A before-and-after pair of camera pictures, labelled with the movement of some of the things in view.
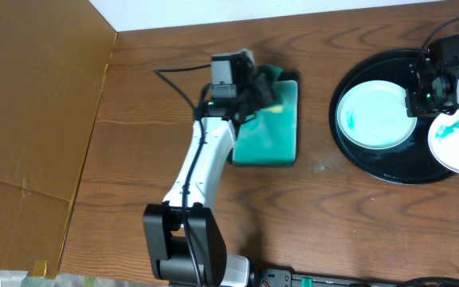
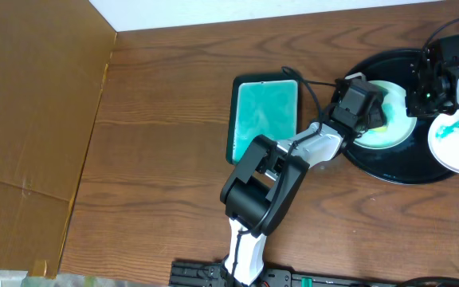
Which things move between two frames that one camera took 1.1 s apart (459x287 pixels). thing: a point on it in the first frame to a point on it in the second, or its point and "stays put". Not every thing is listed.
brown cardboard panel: [39, 70] stays put
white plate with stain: [458, 142] stays put
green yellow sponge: [274, 73] to [389, 112]
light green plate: [373, 115] stays put
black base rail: [281, 277] stays put
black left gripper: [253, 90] to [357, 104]
